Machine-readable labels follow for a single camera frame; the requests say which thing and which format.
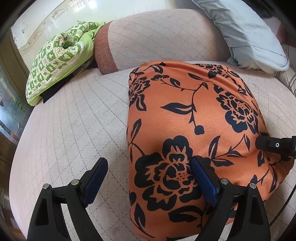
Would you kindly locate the pink bolster cushion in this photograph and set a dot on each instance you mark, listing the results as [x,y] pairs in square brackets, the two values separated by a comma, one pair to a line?
[168,34]

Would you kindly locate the dark furry garment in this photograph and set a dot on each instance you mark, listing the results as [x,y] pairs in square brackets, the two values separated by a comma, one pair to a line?
[266,9]

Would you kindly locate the grey pillow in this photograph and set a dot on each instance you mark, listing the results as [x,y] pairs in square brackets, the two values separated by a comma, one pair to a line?
[251,42]

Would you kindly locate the wooden stained glass door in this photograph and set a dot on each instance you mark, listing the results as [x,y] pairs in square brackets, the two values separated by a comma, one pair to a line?
[15,110]

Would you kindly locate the green checkered pillow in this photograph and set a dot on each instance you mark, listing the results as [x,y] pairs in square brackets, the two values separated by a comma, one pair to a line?
[59,57]

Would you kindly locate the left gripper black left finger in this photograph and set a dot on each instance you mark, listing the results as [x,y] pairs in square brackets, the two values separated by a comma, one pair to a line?
[48,222]

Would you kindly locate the orange floral blouse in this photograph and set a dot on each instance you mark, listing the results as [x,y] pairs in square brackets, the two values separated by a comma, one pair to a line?
[178,112]

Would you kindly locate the striped beige cushion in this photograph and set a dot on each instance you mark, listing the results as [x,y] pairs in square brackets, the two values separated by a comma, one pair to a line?
[288,78]

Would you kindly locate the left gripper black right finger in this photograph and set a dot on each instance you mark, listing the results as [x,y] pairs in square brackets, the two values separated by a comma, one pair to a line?
[250,220]

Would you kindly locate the black folded cloth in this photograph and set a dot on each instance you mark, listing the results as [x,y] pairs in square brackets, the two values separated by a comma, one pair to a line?
[50,92]

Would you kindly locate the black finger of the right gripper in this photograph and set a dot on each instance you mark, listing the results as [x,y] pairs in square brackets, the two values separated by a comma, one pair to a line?
[276,145]
[286,157]

